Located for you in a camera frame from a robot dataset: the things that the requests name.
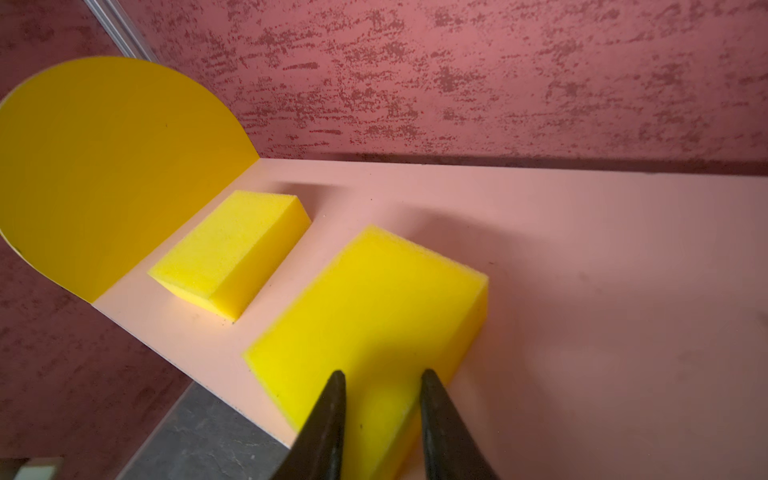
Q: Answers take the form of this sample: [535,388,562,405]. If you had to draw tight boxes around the yellow shelf unit pink blue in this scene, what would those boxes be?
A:
[1,57,767,479]

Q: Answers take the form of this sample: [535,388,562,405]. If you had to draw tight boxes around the yellow square sponge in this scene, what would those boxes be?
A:
[243,226,489,479]
[149,190,311,322]

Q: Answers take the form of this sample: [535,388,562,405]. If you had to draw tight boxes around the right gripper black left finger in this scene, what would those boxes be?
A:
[271,370,347,480]

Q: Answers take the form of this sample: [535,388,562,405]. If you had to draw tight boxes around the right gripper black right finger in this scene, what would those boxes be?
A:
[420,369,499,480]

